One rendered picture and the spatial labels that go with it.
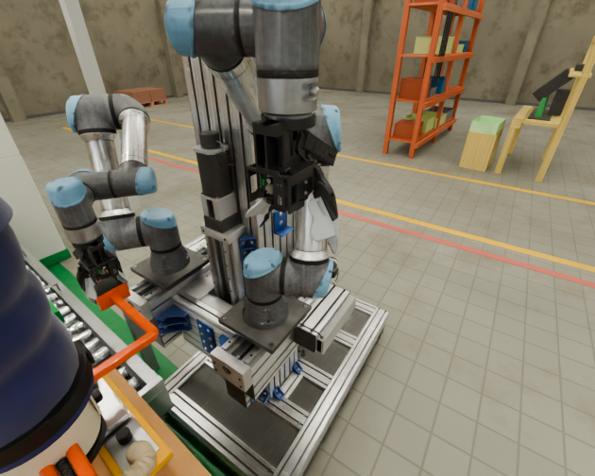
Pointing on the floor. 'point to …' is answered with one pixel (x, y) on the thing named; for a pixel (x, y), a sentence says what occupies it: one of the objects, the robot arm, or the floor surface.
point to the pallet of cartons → (146, 95)
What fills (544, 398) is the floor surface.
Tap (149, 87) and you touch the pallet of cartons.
